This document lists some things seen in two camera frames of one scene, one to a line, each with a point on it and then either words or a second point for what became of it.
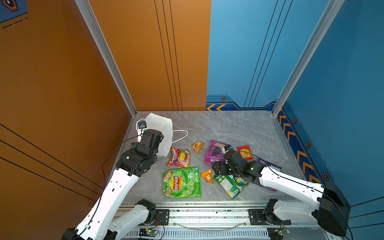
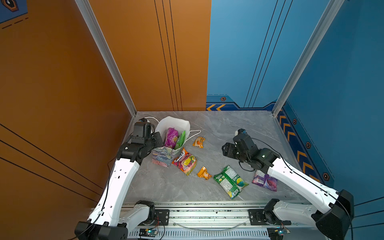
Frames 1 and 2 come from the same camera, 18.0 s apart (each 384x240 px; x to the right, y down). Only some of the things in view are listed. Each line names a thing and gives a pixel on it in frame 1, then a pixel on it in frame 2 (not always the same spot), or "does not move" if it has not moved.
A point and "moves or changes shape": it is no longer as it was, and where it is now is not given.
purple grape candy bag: x=215 y=153 → x=172 y=137
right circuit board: x=277 y=233 does not move
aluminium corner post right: x=331 y=10 does not move
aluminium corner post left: x=86 y=9 does not move
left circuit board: x=145 y=232 does not move
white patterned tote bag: x=161 y=123 moves or changes shape
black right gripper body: x=225 y=169 → x=233 y=152
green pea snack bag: x=231 y=184 does not move
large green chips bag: x=181 y=183 → x=181 y=140
